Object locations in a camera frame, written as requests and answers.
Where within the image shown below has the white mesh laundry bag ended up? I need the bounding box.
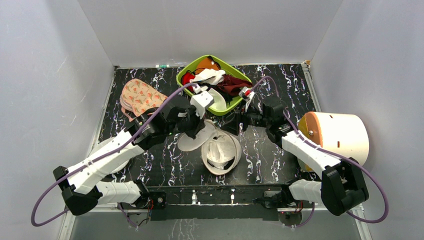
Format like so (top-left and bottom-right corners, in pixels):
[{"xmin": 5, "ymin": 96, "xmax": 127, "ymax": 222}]
[{"xmin": 177, "ymin": 119, "xmax": 242, "ymax": 176}]

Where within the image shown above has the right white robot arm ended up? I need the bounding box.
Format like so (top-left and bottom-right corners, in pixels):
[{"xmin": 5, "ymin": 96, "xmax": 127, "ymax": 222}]
[{"xmin": 221, "ymin": 99, "xmax": 369, "ymax": 216}]

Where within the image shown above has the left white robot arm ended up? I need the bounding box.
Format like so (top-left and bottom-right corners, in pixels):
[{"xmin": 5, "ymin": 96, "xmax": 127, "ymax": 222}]
[{"xmin": 53, "ymin": 93, "xmax": 214, "ymax": 216}]

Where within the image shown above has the pale green bra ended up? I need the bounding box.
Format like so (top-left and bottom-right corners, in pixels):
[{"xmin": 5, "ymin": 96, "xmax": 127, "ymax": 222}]
[{"xmin": 208, "ymin": 88, "xmax": 227, "ymax": 112}]

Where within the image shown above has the dark red bra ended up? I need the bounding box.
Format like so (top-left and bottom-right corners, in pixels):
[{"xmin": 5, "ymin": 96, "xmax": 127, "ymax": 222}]
[{"xmin": 216, "ymin": 74, "xmax": 253, "ymax": 97}]

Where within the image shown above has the pink floral laundry bag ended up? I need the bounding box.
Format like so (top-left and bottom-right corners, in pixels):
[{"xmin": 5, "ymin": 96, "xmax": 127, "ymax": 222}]
[{"xmin": 119, "ymin": 78, "xmax": 168, "ymax": 122}]

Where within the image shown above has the orange bra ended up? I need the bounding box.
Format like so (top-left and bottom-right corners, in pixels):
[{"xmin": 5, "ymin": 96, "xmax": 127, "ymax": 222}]
[{"xmin": 194, "ymin": 56, "xmax": 221, "ymax": 75}]

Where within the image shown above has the green plastic basket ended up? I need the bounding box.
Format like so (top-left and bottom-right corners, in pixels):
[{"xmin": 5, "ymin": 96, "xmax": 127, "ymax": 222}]
[{"xmin": 176, "ymin": 55, "xmax": 253, "ymax": 116}]

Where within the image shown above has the red garment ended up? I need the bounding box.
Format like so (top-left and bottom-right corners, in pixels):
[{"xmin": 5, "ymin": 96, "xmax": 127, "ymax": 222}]
[{"xmin": 180, "ymin": 71, "xmax": 196, "ymax": 85}]

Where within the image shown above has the white cylindrical drum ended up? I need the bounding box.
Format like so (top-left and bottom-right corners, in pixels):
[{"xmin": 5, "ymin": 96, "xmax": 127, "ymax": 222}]
[{"xmin": 297, "ymin": 111, "xmax": 370, "ymax": 166}]

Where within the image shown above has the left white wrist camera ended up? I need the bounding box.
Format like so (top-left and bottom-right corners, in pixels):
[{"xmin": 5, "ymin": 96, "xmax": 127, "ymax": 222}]
[{"xmin": 190, "ymin": 84, "xmax": 215, "ymax": 119}]

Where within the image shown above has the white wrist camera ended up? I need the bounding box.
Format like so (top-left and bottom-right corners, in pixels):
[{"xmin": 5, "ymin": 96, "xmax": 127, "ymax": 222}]
[
  {"xmin": 238, "ymin": 86, "xmax": 255, "ymax": 109},
  {"xmin": 190, "ymin": 84, "xmax": 215, "ymax": 119}
]

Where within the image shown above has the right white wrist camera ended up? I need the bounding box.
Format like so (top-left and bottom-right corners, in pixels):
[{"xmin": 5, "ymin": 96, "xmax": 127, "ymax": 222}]
[{"xmin": 238, "ymin": 86, "xmax": 255, "ymax": 109}]

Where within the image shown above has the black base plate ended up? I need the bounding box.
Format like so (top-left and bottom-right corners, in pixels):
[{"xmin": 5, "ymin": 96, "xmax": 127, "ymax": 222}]
[{"xmin": 117, "ymin": 185, "xmax": 314, "ymax": 222}]

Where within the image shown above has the aluminium frame rail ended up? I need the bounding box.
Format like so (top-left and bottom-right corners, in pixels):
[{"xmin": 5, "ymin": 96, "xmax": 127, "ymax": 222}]
[{"xmin": 58, "ymin": 189, "xmax": 372, "ymax": 240}]

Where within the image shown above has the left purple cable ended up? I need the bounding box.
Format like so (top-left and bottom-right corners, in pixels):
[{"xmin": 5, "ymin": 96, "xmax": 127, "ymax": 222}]
[{"xmin": 30, "ymin": 82, "xmax": 200, "ymax": 228}]

